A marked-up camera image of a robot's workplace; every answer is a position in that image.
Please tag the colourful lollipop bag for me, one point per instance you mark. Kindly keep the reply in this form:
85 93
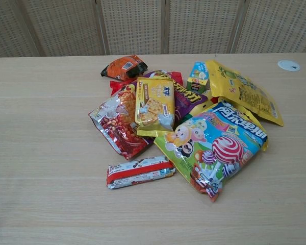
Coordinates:
219 153

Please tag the purple chips bag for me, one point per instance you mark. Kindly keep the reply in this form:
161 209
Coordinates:
188 99

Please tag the yellow cracker packet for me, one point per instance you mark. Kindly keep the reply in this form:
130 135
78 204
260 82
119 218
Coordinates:
155 102

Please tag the small green juice carton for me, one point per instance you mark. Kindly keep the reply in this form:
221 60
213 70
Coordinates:
197 76

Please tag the woven folding screen panel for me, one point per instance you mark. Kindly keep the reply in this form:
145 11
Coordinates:
63 25
278 25
5 28
132 25
201 25

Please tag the red spicy snack bag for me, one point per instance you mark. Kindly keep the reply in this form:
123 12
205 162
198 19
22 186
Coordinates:
117 127

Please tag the orange black snack packet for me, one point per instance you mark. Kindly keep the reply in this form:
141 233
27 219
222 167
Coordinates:
120 66

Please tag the red white biscuit roll packet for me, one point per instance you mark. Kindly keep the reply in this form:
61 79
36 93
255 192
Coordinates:
140 172

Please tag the large yellow snack bag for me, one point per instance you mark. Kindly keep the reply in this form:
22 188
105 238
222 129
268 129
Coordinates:
244 89

